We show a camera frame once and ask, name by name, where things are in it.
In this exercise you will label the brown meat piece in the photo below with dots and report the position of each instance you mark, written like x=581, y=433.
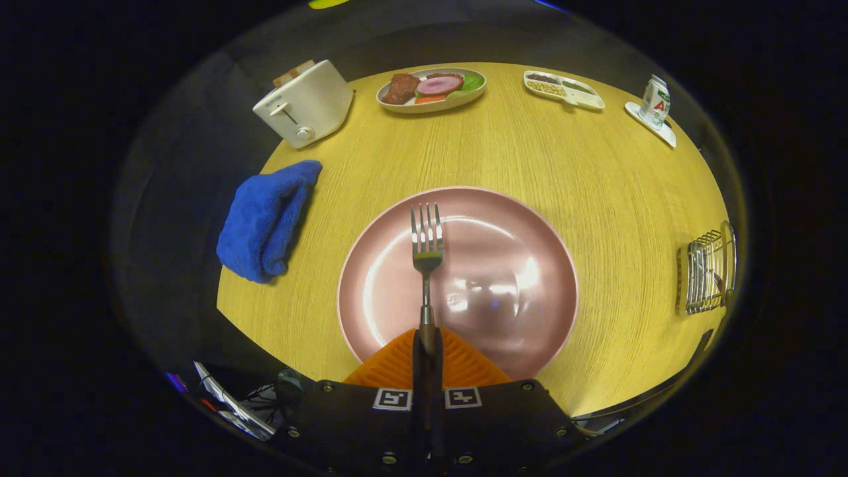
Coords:
x=399, y=88

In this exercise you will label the white toaster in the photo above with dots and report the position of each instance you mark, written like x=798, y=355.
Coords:
x=311, y=106

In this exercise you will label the white square coaster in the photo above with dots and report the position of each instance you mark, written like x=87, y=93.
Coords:
x=662, y=134

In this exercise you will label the white drink bottle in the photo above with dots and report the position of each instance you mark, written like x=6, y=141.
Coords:
x=656, y=103

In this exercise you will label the toast slices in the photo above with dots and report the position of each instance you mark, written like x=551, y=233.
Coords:
x=295, y=71

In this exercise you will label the white oval food plate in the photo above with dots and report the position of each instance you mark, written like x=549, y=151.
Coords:
x=411, y=108

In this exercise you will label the pink round plate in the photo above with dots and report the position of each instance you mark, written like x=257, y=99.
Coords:
x=503, y=265

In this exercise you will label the blue towel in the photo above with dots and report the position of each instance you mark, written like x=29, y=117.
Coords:
x=265, y=218

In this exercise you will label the orange carrot slice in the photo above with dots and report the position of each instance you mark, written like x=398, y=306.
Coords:
x=430, y=99

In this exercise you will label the black table clamp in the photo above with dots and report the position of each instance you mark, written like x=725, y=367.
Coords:
x=704, y=340

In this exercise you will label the green lettuce leaf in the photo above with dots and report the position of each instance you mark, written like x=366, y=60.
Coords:
x=473, y=81

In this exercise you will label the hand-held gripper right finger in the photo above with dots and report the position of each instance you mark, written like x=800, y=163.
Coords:
x=510, y=424

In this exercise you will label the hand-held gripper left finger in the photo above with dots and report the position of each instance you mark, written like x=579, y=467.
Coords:
x=351, y=424

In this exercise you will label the pink ham slice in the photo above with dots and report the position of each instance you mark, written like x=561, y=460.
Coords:
x=438, y=84

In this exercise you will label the white divided bean dish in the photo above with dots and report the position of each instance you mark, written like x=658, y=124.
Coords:
x=586, y=98

